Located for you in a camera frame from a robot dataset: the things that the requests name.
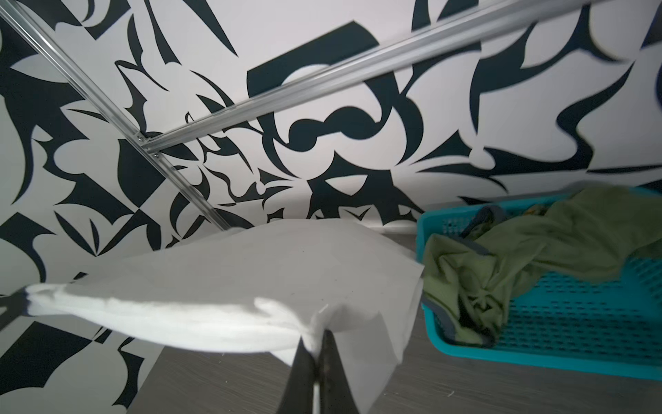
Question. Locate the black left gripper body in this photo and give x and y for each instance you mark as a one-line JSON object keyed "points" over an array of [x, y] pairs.
{"points": [[12, 307]]}

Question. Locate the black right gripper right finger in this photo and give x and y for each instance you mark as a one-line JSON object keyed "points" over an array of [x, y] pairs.
{"points": [[335, 393]]}

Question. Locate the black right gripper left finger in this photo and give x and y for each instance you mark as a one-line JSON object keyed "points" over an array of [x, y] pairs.
{"points": [[298, 397]]}

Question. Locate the green tank top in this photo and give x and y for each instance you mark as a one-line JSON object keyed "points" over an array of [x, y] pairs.
{"points": [[470, 279]]}

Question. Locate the teal plastic basket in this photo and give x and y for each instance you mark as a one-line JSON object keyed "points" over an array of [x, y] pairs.
{"points": [[612, 328]]}

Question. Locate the aluminium cage frame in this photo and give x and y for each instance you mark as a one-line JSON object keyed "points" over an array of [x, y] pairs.
{"points": [[480, 23]]}

